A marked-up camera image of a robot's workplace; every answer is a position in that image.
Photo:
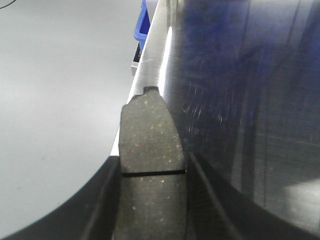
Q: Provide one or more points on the small blue bin on floor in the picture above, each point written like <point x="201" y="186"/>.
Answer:
<point x="142" y="26"/>

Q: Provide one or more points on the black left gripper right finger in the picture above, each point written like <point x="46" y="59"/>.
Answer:
<point x="217" y="211"/>

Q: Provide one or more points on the stainless steel rack frame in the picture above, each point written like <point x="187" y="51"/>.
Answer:
<point x="136" y="60"/>

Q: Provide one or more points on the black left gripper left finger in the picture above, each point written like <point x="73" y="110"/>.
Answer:
<point x="90" y="214"/>

